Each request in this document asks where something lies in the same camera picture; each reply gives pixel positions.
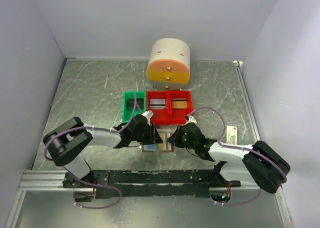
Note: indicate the silver card in bin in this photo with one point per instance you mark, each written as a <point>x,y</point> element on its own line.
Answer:
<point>157,104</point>

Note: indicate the red bin middle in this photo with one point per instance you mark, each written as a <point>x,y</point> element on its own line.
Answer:
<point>160,116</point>

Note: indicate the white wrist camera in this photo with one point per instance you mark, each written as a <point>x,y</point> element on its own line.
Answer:
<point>148,115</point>
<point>190,119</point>

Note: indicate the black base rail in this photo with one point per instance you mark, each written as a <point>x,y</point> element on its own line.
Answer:
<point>149,183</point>

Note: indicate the black VIP credit card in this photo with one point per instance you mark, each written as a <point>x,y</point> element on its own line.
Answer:
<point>130,103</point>

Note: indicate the red bin right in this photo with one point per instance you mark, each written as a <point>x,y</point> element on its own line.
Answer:
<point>177,116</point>

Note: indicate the red bin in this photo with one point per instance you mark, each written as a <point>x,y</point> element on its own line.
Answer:
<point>160,116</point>
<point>177,116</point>

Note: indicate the white small card box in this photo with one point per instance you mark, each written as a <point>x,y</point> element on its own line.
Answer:
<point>231,135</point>

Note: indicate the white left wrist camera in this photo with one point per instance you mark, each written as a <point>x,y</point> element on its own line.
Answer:
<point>148,115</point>

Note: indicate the gold card in bin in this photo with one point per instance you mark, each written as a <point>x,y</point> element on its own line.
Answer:
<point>177,103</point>

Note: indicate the white round drawer cabinet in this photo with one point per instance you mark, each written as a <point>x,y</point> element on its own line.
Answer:
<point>169,64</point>

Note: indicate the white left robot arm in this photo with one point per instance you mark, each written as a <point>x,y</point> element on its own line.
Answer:
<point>64,144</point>

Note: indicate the gold striped credit card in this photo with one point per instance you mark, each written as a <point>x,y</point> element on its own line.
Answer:
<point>165,146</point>

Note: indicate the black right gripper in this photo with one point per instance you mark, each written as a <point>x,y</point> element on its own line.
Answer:
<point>174,139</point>

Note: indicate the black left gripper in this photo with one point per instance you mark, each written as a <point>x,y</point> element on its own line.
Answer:
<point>154,136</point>

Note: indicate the green bin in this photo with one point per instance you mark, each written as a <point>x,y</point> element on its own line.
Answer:
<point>127,112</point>

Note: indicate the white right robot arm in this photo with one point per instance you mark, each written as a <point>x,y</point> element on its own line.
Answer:
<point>254,163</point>

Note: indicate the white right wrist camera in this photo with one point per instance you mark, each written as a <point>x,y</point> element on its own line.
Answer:
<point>190,119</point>

